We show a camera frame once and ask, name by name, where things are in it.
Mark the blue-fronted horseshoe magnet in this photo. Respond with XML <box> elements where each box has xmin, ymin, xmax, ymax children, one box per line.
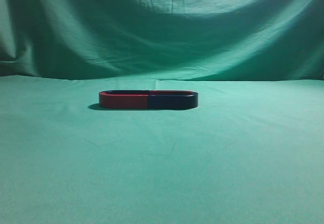
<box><xmin>148</xmin><ymin>90</ymin><xmax>198</xmax><ymax>109</ymax></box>

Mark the left red-fronted horseshoe magnet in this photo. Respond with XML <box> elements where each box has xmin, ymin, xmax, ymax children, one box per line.
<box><xmin>99</xmin><ymin>90</ymin><xmax>150</xmax><ymax>109</ymax></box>

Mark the green cloth backdrop and cover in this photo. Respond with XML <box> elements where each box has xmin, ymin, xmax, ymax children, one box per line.
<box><xmin>1</xmin><ymin>0</ymin><xmax>323</xmax><ymax>223</ymax></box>

